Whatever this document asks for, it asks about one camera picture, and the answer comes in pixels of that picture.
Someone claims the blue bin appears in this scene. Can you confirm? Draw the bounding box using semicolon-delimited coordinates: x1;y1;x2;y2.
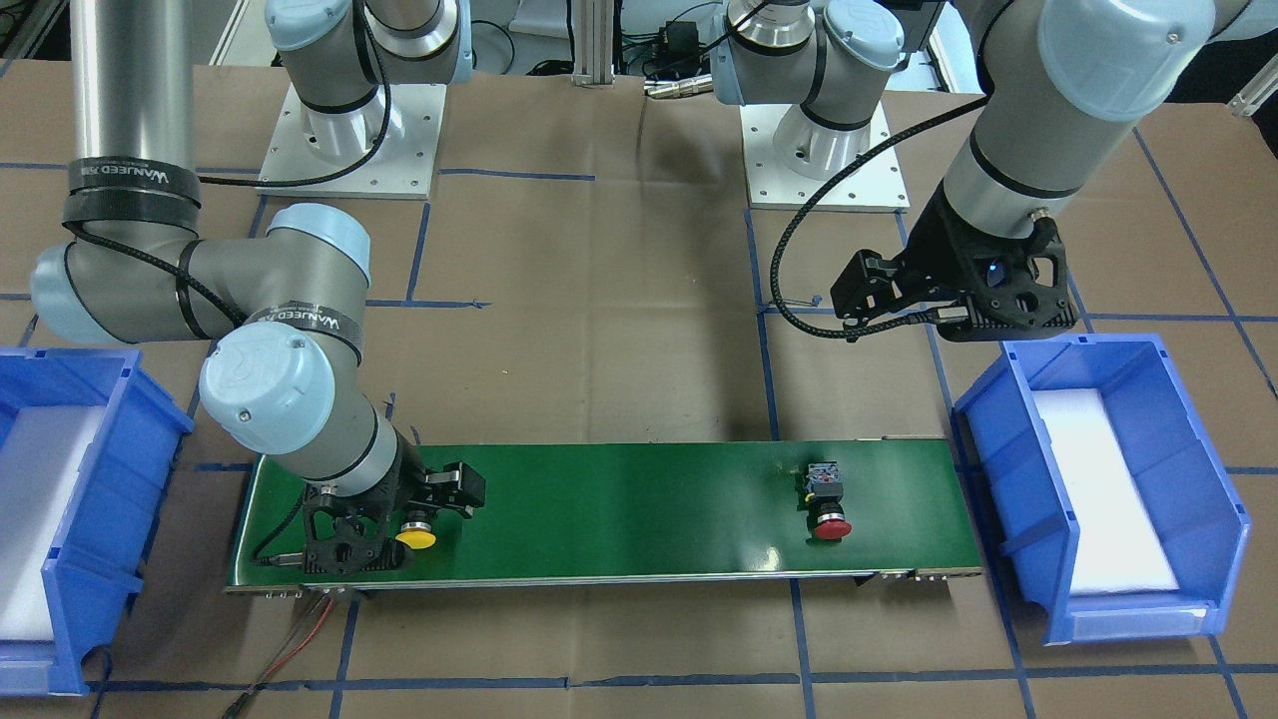
1;347;196;696
956;335;1251;645

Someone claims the white foam pad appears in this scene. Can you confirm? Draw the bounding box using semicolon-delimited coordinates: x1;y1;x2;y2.
1;405;105;641
1033;388;1180;596

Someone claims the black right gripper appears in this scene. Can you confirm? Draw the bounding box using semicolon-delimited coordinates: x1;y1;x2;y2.
302;435;484;576

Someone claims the red push button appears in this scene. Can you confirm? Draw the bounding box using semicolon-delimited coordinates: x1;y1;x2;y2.
804;461;852;541

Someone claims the red black wire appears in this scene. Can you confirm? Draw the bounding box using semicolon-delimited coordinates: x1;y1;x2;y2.
222;594;335;719

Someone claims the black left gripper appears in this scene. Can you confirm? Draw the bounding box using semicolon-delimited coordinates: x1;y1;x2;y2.
831;190;1077;344

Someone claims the green conveyor belt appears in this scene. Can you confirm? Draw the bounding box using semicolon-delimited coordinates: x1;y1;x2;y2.
227;437;982;593

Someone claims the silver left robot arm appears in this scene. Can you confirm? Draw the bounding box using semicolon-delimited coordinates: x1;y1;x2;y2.
711;1;1275;344

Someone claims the aluminium frame post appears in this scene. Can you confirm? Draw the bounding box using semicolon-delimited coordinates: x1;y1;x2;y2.
567;1;620;87

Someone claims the yellow push button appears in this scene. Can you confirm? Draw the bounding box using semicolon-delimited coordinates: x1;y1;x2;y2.
395;508;437;550

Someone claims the black braided cable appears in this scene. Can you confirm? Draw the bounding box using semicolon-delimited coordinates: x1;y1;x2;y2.
764;95;989;341

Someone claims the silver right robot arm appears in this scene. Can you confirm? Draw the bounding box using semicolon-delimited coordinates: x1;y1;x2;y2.
29;1;484;576

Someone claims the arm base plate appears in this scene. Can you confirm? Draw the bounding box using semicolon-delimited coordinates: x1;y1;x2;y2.
259;86;447;201
740;103;912;213

